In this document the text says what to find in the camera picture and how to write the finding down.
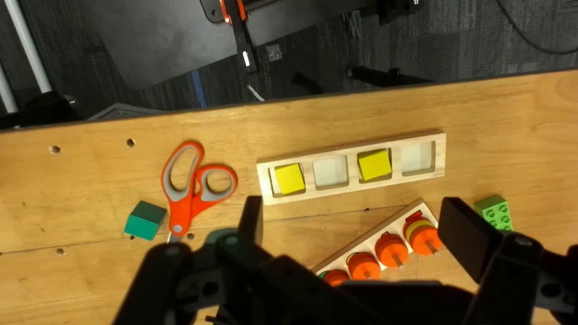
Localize orange tool on cart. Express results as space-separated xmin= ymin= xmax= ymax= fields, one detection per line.
xmin=198 ymin=0 xmax=276 ymax=24

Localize green lego brick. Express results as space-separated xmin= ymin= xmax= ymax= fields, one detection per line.
xmin=475 ymin=196 xmax=513 ymax=232

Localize green cube block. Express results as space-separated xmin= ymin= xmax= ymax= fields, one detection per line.
xmin=124 ymin=201 xmax=166 ymax=241

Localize wooden four-slot tray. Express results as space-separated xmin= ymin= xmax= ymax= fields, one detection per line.
xmin=256 ymin=131 xmax=446 ymax=207

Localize orange handled scissors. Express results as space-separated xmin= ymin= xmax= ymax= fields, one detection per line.
xmin=160 ymin=140 xmax=238 ymax=243

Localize yellow square block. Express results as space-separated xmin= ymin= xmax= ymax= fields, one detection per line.
xmin=357 ymin=151 xmax=392 ymax=183

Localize yellow square in tray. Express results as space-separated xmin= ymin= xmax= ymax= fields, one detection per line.
xmin=272 ymin=165 xmax=305 ymax=196

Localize wooden peg ring board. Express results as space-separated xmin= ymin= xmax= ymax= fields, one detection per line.
xmin=314 ymin=201 xmax=439 ymax=283

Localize orange ring peg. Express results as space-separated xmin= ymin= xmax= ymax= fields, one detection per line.
xmin=346 ymin=254 xmax=381 ymax=281
xmin=323 ymin=270 xmax=348 ymax=288

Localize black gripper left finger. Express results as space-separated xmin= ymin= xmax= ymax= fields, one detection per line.
xmin=113 ymin=196 xmax=383 ymax=325

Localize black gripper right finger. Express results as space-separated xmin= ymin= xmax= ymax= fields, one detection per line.
xmin=439 ymin=198 xmax=578 ymax=325

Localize orange yellow ring stack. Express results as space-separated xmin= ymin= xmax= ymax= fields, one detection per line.
xmin=402 ymin=212 xmax=442 ymax=257

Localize orange ring on peg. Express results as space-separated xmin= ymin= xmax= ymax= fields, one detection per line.
xmin=374 ymin=232 xmax=411 ymax=272

